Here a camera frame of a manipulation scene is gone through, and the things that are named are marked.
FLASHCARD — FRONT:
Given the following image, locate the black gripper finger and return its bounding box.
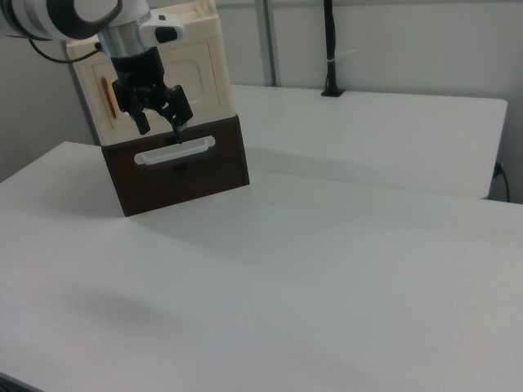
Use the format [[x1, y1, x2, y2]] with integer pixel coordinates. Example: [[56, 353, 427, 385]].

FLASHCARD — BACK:
[[129, 92, 151, 136], [156, 84, 194, 145]]

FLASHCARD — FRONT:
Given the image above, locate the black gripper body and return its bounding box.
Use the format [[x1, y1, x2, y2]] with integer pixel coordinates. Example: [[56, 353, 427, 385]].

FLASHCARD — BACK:
[[110, 47, 168, 115]]

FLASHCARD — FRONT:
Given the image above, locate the cream cabinet door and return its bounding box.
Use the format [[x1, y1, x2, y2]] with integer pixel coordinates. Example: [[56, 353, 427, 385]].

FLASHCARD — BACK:
[[92, 40, 218, 123]]

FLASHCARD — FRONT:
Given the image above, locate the copper orange door handle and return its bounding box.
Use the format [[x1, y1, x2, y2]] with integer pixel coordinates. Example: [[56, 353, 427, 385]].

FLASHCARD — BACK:
[[100, 74, 120, 123]]

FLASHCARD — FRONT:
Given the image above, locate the cream plastic cabinet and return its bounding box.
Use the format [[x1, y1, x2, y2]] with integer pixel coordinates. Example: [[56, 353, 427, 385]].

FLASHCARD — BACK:
[[65, 0, 240, 148]]

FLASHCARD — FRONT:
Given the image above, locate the dark brown drawer box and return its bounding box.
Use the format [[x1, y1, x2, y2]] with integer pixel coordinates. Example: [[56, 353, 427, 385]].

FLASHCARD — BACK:
[[100, 115, 251, 218]]

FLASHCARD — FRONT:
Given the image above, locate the black clamped pole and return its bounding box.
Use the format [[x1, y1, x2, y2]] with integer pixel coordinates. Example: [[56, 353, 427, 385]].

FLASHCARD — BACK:
[[320, 0, 348, 99]]

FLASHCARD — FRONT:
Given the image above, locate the white drawer handle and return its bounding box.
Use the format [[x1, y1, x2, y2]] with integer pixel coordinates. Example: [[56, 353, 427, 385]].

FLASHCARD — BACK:
[[133, 135, 217, 167]]

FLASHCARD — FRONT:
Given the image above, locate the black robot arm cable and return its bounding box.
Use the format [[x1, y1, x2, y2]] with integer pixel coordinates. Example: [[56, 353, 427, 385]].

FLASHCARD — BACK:
[[25, 35, 104, 65]]

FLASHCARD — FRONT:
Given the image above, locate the grey metal partition post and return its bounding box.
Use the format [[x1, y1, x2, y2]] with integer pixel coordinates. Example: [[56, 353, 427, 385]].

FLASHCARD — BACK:
[[254, 0, 284, 88]]

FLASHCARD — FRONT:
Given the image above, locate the white cable tie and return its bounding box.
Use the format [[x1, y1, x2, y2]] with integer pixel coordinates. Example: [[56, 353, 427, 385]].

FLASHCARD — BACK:
[[326, 47, 360, 66]]

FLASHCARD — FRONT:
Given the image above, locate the black power cable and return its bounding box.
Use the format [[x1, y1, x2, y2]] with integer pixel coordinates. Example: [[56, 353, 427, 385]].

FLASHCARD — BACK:
[[493, 162, 512, 203]]

